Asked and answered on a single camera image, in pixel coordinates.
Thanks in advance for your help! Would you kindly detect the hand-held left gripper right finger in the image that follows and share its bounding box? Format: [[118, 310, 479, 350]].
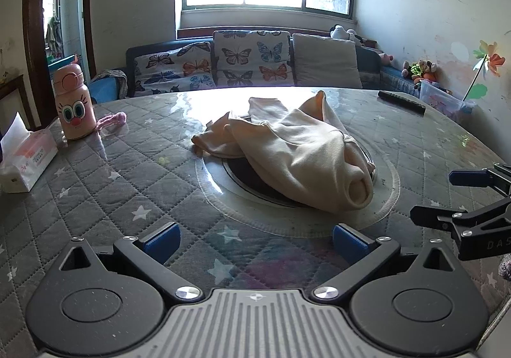
[[311, 223, 454, 302]]

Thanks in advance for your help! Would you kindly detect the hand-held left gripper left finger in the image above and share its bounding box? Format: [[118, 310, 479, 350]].
[[60, 222, 204, 302]]

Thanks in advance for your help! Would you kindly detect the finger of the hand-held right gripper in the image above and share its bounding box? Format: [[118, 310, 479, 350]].
[[410, 196, 511, 262], [448, 162, 511, 197]]

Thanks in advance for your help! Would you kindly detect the cream long-sleeved shirt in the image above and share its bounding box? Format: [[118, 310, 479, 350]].
[[191, 90, 378, 212]]

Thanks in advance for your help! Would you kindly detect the person's right hand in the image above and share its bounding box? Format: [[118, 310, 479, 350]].
[[498, 253, 511, 282]]

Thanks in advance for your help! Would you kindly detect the clear plastic storage box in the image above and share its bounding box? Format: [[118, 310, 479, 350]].
[[419, 79, 477, 121]]

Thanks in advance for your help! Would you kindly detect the black remote control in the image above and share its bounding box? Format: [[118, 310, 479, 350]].
[[378, 90, 427, 115]]

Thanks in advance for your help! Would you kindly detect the brown plush toy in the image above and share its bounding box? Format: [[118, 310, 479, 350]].
[[419, 60, 439, 83]]

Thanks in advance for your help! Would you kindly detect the colourful pinwheel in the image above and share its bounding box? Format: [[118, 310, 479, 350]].
[[462, 40, 506, 101]]

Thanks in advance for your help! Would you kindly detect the small pink cloth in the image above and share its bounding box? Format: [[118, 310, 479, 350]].
[[95, 111, 127, 135]]

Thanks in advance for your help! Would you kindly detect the white tissue pack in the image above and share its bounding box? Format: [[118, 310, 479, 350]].
[[0, 111, 58, 193]]

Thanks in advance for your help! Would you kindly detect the pink cartoon water bottle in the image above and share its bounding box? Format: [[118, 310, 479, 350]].
[[53, 56, 96, 140]]

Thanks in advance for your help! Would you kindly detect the blue cloth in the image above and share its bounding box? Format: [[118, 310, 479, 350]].
[[88, 75, 128, 104]]

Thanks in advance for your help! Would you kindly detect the wide butterfly print cushion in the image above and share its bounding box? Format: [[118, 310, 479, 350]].
[[133, 41, 217, 97]]

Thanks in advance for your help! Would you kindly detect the grey garment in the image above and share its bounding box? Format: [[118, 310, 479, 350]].
[[96, 69, 128, 83]]

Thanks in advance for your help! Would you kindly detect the plain beige cushion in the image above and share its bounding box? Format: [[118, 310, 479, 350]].
[[292, 33, 363, 89]]

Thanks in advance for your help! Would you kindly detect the dark blue sofa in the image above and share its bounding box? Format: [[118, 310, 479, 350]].
[[126, 37, 424, 99]]

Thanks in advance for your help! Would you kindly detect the black and white plush toy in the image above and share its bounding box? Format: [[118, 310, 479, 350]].
[[330, 25, 358, 41]]

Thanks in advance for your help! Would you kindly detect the turquoise counter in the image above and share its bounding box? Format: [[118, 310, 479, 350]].
[[48, 57, 80, 75]]

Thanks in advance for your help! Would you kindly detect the tall butterfly print cushion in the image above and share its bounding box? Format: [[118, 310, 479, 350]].
[[213, 30, 295, 88]]

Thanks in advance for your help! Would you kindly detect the dark wooden side table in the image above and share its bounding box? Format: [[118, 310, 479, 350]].
[[0, 75, 41, 131]]

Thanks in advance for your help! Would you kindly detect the dark wooden door frame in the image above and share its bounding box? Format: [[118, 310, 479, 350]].
[[23, 0, 96, 127]]

